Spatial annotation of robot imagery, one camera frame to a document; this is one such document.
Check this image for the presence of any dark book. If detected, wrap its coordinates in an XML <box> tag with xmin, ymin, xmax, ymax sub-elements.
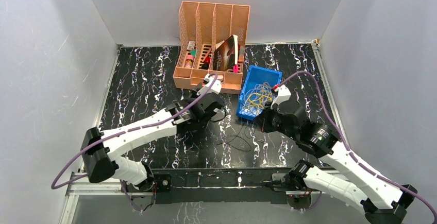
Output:
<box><xmin>212</xmin><ymin>35</ymin><xmax>239</xmax><ymax>72</ymax></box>

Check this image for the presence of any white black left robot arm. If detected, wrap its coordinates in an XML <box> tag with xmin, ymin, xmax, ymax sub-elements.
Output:
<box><xmin>82</xmin><ymin>83</ymin><xmax>225</xmax><ymax>191</ymax></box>

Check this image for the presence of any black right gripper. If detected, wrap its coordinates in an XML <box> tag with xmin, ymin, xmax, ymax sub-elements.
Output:
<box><xmin>253</xmin><ymin>101</ymin><xmax>298</xmax><ymax>141</ymax></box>

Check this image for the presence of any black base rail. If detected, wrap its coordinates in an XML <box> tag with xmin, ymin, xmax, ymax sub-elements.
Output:
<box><xmin>123</xmin><ymin>167</ymin><xmax>325</xmax><ymax>206</ymax></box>

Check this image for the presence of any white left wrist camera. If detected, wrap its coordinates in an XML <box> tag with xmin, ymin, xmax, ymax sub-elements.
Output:
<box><xmin>193</xmin><ymin>74</ymin><xmax>224</xmax><ymax>97</ymax></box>

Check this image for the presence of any yellow wire bundle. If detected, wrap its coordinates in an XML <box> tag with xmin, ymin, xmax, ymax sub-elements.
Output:
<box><xmin>244</xmin><ymin>81</ymin><xmax>275</xmax><ymax>116</ymax></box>

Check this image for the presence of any pink sticker roll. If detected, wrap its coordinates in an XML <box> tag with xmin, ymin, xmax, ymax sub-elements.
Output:
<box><xmin>184</xmin><ymin>54</ymin><xmax>194</xmax><ymax>68</ymax></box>

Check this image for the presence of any black thin wire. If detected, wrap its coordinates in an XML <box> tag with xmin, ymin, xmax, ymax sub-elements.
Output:
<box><xmin>211</xmin><ymin>108</ymin><xmax>263</xmax><ymax>153</ymax></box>

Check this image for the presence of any pink marker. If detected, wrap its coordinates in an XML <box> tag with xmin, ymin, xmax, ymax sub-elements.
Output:
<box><xmin>233</xmin><ymin>64</ymin><xmax>239</xmax><ymax>73</ymax></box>

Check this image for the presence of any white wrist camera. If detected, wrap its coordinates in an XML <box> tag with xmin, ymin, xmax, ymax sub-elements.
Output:
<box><xmin>193</xmin><ymin>74</ymin><xmax>224</xmax><ymax>97</ymax></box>
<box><xmin>271</xmin><ymin>84</ymin><xmax>291</xmax><ymax>109</ymax></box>

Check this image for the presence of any red black bottle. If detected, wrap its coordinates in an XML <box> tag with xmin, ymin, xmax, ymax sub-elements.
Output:
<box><xmin>200</xmin><ymin>56</ymin><xmax>211</xmax><ymax>70</ymax></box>

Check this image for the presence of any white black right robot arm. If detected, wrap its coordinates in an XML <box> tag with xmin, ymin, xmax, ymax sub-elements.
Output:
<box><xmin>254</xmin><ymin>106</ymin><xmax>417</xmax><ymax>223</ymax></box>

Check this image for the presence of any blue plastic bin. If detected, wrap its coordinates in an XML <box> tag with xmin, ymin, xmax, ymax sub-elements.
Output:
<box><xmin>237</xmin><ymin>65</ymin><xmax>282</xmax><ymax>120</ymax></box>

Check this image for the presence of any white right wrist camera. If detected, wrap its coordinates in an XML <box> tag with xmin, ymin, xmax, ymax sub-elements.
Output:
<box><xmin>271</xmin><ymin>84</ymin><xmax>291</xmax><ymax>109</ymax></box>

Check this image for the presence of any pink desk organizer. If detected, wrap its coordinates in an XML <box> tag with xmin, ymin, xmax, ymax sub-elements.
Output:
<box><xmin>173</xmin><ymin>1</ymin><xmax>250</xmax><ymax>94</ymax></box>

